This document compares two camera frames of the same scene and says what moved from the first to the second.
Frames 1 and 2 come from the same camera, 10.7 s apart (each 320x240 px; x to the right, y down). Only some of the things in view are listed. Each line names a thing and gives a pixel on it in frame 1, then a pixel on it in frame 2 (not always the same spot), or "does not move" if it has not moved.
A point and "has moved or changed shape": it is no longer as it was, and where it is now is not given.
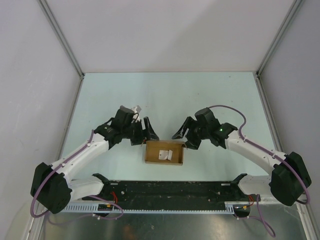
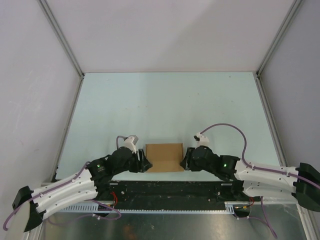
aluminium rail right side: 271,121 does not move
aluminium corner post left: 62,38 does not move
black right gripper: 191,142 to 187,162
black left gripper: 139,139 to 144,163
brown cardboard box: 152,148 has moved or changed shape
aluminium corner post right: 294,7 does not move
